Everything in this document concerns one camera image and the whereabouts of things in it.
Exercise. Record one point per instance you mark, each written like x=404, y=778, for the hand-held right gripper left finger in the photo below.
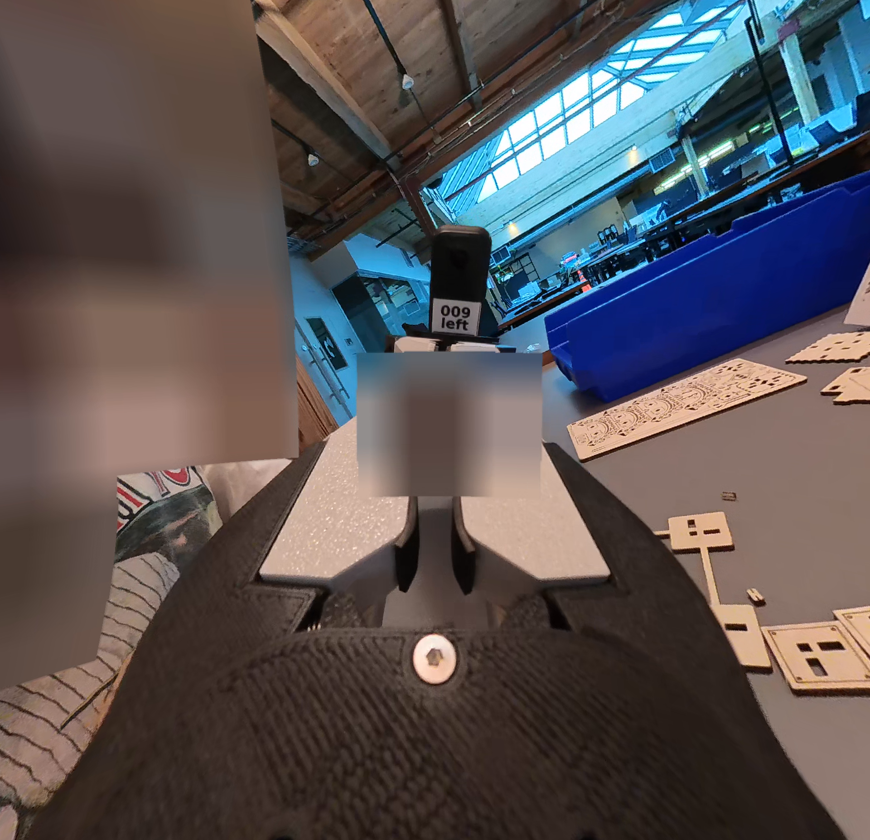
x=326, y=527

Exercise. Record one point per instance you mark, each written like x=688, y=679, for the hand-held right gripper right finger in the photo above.
x=530, y=534

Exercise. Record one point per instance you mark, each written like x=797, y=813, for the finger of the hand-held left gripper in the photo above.
x=476, y=347
x=414, y=345

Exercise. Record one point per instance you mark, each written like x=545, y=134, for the wooden frame of square parts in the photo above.
x=680, y=537

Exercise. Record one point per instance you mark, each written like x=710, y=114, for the grey desk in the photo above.
x=646, y=486

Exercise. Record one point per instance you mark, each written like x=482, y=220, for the wooden pillar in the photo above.
x=316, y=405

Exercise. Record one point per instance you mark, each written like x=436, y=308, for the white printed t-shirt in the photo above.
x=149, y=527

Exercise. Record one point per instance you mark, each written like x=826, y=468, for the skylight window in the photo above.
x=578, y=113

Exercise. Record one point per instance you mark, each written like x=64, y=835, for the background work table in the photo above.
x=666, y=238

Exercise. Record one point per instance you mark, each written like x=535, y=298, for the blue plastic bin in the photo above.
x=680, y=317

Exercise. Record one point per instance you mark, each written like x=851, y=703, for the laser-cut wooden parts sheet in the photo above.
x=747, y=381

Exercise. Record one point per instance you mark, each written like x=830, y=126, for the bordered square wooden tile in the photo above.
x=788, y=650
x=858, y=622

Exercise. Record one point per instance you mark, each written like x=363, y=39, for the cross-shaped wooden plate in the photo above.
x=849, y=386

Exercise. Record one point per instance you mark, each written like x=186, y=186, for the toothed square wooden plate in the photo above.
x=832, y=347

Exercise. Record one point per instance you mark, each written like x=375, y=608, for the black metal pole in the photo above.
x=768, y=72

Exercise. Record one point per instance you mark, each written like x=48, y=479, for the assembly instruction sheet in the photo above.
x=862, y=300

